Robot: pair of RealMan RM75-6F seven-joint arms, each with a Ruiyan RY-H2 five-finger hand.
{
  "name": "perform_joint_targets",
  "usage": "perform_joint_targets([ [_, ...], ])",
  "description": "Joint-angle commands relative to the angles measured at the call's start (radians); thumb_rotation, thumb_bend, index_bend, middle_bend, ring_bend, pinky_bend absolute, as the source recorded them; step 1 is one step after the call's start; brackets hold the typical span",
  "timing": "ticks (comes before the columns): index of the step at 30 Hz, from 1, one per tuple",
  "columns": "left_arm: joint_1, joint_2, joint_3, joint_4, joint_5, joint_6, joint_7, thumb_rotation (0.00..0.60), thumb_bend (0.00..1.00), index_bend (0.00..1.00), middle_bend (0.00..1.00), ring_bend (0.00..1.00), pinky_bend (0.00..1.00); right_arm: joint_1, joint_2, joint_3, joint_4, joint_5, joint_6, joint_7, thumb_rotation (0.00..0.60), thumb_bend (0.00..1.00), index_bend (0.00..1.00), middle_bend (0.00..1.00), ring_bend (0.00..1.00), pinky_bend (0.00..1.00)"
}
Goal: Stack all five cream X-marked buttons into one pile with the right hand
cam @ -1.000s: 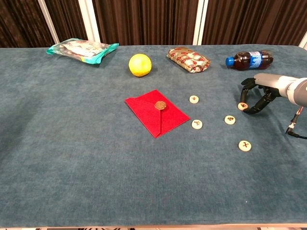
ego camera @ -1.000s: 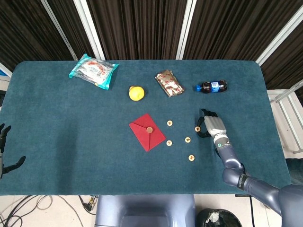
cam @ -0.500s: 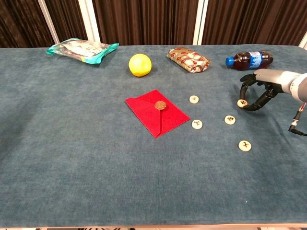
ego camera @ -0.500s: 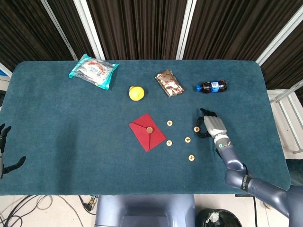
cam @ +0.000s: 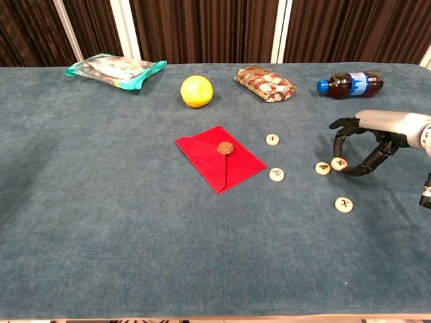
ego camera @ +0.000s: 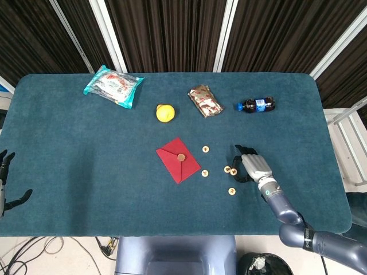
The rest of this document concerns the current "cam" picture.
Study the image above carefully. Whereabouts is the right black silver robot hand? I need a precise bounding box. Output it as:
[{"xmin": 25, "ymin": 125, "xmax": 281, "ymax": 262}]
[{"xmin": 329, "ymin": 109, "xmax": 427, "ymax": 178}]

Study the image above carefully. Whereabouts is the cola bottle with blue cap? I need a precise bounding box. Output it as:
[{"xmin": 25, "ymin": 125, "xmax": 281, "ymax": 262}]
[{"xmin": 316, "ymin": 69, "xmax": 385, "ymax": 100}]

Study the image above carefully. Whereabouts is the gold red snack packet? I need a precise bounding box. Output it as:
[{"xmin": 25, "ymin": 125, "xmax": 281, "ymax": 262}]
[{"xmin": 234, "ymin": 65, "xmax": 297, "ymax": 104}]

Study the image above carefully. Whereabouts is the red envelope with wax seal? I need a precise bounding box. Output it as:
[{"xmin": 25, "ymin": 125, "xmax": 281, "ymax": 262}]
[{"xmin": 174, "ymin": 125, "xmax": 269, "ymax": 195}]

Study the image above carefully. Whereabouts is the yellow lemon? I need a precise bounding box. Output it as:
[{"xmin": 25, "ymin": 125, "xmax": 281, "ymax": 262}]
[{"xmin": 180, "ymin": 75, "xmax": 214, "ymax": 109}]

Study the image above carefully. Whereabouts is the dark brown curtain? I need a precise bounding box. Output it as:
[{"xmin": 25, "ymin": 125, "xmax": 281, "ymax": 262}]
[{"xmin": 0, "ymin": 0, "xmax": 431, "ymax": 68}]

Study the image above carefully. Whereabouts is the teal clear snack bag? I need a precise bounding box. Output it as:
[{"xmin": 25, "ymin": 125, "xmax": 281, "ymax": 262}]
[{"xmin": 64, "ymin": 52, "xmax": 168, "ymax": 91}]

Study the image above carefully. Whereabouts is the teal table cloth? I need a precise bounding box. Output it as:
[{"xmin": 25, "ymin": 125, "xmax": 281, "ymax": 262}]
[{"xmin": 0, "ymin": 62, "xmax": 431, "ymax": 320}]

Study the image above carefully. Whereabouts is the slim grey metal pole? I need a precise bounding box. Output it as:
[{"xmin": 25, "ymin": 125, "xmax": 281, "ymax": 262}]
[{"xmin": 53, "ymin": 0, "xmax": 84, "ymax": 63}]

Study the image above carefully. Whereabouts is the white frame pole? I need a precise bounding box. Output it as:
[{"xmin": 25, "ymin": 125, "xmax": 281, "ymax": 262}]
[
  {"xmin": 270, "ymin": 0, "xmax": 293, "ymax": 65},
  {"xmin": 419, "ymin": 43, "xmax": 431, "ymax": 68},
  {"xmin": 109, "ymin": 0, "xmax": 142, "ymax": 61}
]

